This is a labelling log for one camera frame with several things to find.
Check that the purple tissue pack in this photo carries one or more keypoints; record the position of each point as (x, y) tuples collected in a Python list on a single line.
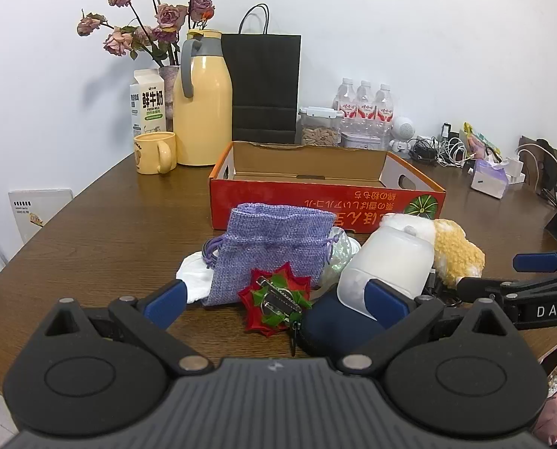
[(488, 180)]

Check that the patterned flower vase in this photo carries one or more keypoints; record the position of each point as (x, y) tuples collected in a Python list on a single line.
[(168, 84)]

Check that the yellow mug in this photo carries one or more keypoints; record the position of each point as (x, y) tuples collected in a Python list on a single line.
[(149, 154)]

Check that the red label water bottle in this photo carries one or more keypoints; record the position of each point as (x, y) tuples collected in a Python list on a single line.
[(365, 105), (346, 103), (385, 107)]

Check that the white power adapter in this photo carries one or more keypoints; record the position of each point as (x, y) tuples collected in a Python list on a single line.
[(517, 170)]

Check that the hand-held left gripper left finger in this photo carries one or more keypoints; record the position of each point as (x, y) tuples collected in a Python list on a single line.
[(166, 301)]

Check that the white and yellow plush toy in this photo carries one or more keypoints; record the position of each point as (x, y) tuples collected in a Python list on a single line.
[(456, 248)]

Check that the white cloth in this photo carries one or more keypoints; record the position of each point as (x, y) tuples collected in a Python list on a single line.
[(194, 280)]

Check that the white robot toy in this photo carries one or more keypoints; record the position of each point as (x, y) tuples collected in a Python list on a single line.
[(402, 128)]

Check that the brown wooden stand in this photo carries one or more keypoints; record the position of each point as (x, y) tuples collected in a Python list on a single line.
[(542, 163)]

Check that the iridescent plastic bag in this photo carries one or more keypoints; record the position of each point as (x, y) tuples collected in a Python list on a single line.
[(341, 255)]

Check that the yellow thermos jug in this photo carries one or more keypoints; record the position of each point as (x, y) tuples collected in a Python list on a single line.
[(203, 103)]

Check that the clear seed container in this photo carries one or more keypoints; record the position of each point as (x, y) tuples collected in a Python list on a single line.
[(320, 133)]

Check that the white booklet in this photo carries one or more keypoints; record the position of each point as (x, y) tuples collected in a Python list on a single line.
[(37, 215)]

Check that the black charger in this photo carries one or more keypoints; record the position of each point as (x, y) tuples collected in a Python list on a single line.
[(446, 130)]

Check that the white tin box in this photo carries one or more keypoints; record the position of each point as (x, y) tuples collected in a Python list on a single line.
[(360, 140)]

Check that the yellow snack packet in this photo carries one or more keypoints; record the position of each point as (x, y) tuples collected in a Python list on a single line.
[(477, 142)]

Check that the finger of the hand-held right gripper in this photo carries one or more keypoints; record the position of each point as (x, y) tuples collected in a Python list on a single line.
[(538, 262), (481, 287)]

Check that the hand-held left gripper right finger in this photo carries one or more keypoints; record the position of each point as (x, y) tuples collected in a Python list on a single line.
[(386, 301)]

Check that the white milk carton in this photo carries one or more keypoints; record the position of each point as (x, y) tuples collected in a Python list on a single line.
[(147, 103)]

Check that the red green felt flower clip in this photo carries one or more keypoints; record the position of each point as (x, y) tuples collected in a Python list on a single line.
[(259, 318)]

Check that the dried pink rose bouquet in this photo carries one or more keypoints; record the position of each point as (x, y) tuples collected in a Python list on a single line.
[(166, 16)]

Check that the red cardboard box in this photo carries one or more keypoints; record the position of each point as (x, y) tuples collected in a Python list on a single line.
[(306, 206)]

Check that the navy zip case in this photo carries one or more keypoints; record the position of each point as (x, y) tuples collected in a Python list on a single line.
[(334, 332)]

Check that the translucent cotton swab container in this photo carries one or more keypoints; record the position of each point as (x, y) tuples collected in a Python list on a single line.
[(390, 262)]

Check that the purple burlap pouch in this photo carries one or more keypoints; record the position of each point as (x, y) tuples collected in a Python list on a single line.
[(259, 252)]

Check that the black paper bag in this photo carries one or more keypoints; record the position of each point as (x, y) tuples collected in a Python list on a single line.
[(264, 84)]

